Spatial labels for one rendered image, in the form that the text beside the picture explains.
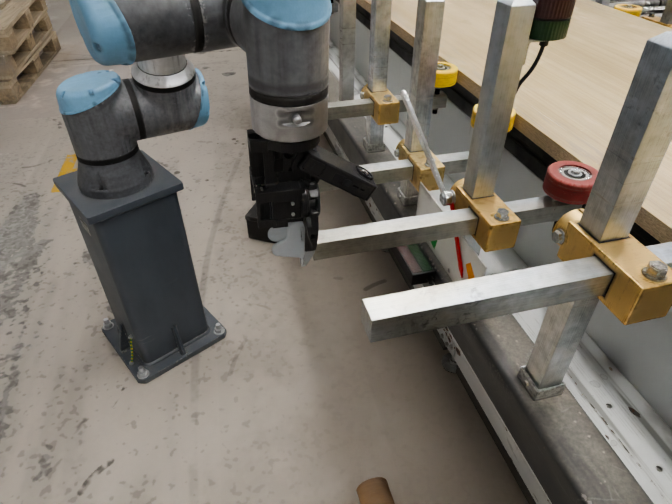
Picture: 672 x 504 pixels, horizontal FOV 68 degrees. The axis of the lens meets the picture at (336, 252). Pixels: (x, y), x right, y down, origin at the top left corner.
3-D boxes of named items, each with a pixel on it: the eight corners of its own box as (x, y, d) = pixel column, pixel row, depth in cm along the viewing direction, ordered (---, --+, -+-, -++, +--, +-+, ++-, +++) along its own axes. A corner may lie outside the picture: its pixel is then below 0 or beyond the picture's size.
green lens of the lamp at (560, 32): (534, 42, 63) (538, 23, 61) (509, 29, 67) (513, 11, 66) (576, 38, 64) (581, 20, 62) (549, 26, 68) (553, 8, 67)
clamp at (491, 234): (484, 253, 75) (491, 225, 72) (446, 205, 85) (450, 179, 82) (518, 247, 76) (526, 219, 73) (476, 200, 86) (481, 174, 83)
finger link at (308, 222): (298, 238, 71) (297, 184, 65) (311, 236, 71) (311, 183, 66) (305, 258, 67) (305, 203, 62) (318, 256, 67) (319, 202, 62)
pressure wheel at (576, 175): (548, 248, 79) (569, 186, 72) (521, 220, 85) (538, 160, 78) (591, 241, 81) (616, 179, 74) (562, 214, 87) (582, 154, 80)
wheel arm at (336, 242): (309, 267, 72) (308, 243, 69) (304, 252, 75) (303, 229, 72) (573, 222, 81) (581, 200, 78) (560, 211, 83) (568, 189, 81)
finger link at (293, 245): (271, 268, 73) (267, 216, 67) (311, 263, 74) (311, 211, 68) (274, 282, 70) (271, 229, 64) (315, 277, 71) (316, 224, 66)
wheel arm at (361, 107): (264, 131, 111) (262, 112, 108) (262, 124, 114) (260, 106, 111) (445, 111, 120) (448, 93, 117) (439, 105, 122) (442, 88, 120)
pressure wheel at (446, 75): (445, 122, 117) (452, 72, 110) (413, 115, 120) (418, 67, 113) (455, 110, 122) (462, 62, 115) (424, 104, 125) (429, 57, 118)
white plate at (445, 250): (472, 314, 81) (484, 267, 75) (413, 224, 101) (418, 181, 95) (475, 313, 82) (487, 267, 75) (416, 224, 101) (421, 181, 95)
